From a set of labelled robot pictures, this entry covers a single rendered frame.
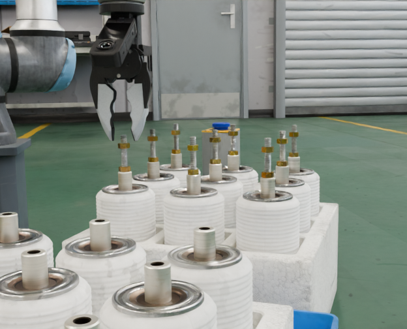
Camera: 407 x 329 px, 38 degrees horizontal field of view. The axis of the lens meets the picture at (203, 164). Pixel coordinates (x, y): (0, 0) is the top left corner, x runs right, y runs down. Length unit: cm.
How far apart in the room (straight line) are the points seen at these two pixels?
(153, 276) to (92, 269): 14
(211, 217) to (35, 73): 57
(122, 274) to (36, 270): 11
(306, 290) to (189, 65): 540
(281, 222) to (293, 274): 8
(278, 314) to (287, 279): 19
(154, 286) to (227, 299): 11
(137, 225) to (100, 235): 31
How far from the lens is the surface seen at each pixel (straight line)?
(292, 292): 84
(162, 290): 48
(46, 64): 130
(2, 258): 67
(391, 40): 670
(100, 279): 61
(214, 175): 102
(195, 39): 617
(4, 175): 125
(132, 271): 62
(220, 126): 130
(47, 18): 132
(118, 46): 87
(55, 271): 57
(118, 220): 93
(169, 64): 614
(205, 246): 59
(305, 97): 637
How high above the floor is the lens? 43
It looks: 8 degrees down
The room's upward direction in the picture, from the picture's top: 1 degrees counter-clockwise
